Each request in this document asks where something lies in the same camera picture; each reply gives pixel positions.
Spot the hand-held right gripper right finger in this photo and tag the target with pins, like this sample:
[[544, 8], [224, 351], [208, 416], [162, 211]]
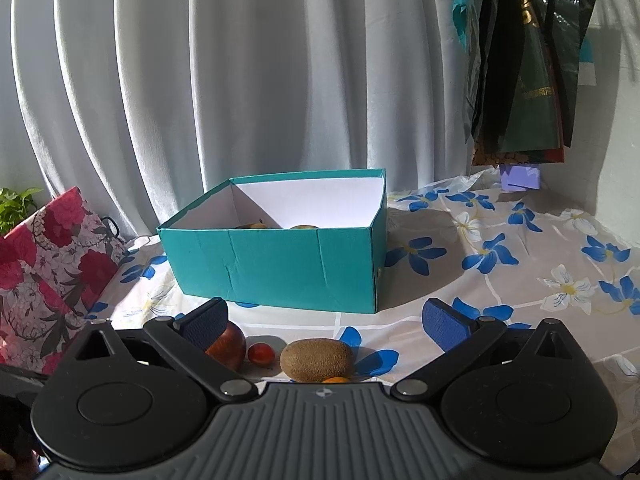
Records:
[[445, 325]]

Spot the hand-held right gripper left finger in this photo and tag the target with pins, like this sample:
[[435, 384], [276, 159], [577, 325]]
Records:
[[205, 322]]

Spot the red apple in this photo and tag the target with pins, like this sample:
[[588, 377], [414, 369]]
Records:
[[230, 350]]

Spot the red cherry tomato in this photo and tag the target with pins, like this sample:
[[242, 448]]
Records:
[[261, 353]]

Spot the teal cardboard box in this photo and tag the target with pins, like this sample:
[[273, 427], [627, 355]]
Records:
[[280, 270]]

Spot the brown kiwi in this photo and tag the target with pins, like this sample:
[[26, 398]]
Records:
[[315, 360]]

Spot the orange tangerine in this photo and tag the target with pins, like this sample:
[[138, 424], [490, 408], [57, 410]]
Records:
[[337, 380]]

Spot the blue floral tablecloth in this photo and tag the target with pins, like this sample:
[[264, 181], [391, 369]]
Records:
[[500, 300]]

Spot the red floral bag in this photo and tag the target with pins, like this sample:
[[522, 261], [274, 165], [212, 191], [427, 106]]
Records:
[[45, 270]]

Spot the dark green mug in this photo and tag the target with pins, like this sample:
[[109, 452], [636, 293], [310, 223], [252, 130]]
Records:
[[112, 225]]

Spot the purple paper box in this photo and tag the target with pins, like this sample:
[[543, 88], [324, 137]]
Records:
[[520, 177]]

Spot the green plant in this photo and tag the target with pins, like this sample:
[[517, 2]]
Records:
[[17, 207]]

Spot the patterned paper bag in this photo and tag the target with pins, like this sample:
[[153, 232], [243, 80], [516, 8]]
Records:
[[520, 156]]

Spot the white curtain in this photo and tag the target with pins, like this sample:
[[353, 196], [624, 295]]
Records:
[[250, 70]]

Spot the dark green paper bag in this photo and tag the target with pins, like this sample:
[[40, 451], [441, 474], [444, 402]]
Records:
[[530, 75]]

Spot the white teal plastic bag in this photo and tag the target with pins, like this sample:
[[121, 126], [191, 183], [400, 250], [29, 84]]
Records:
[[462, 10]]

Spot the black plastic bag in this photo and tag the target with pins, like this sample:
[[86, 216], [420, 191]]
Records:
[[575, 20]]

